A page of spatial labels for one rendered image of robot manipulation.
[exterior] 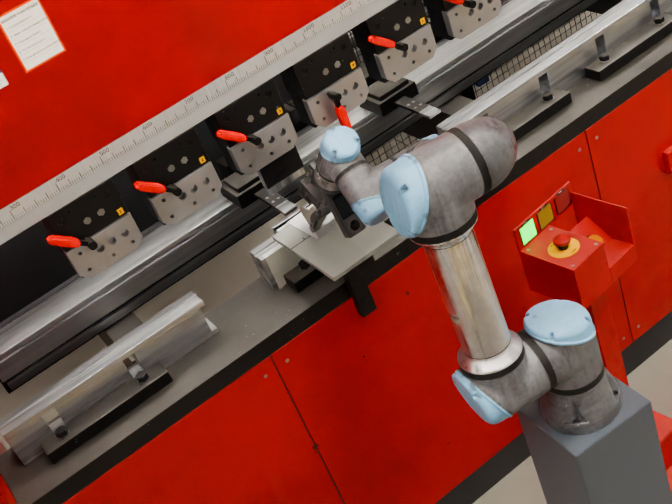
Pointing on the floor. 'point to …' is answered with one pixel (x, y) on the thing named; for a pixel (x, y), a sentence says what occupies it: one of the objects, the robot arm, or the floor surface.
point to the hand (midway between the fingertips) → (326, 223)
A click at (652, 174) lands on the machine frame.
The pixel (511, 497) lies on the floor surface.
